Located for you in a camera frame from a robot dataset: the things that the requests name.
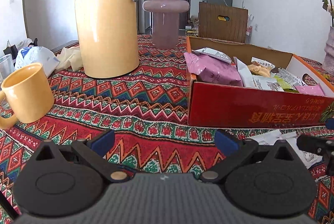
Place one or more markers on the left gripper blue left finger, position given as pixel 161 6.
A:
pixel 91 153

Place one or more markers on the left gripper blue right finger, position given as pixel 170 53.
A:
pixel 237 153

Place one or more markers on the white cracker snack packet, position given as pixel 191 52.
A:
pixel 245 74

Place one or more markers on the pink snack packet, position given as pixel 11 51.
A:
pixel 314 90
pixel 212 70

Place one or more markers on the patterned red tablecloth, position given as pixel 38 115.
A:
pixel 43 181

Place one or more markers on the red cardboard pumpkin box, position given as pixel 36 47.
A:
pixel 217 105

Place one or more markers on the textured mauve ceramic vase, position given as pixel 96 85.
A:
pixel 328 63

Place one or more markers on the orange cookie snack packet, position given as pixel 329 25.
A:
pixel 260 70

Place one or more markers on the yellow ceramic mug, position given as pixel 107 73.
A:
pixel 28 93

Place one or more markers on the white plastic bag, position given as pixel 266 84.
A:
pixel 29 55

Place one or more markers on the clear drinking glass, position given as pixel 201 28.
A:
pixel 6 66

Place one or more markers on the wooden slatted chair back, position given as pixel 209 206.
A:
pixel 222 22

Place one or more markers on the pink glass vase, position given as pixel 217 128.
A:
pixel 166 21

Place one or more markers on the yellow thermos jug grey handle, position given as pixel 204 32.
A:
pixel 107 33

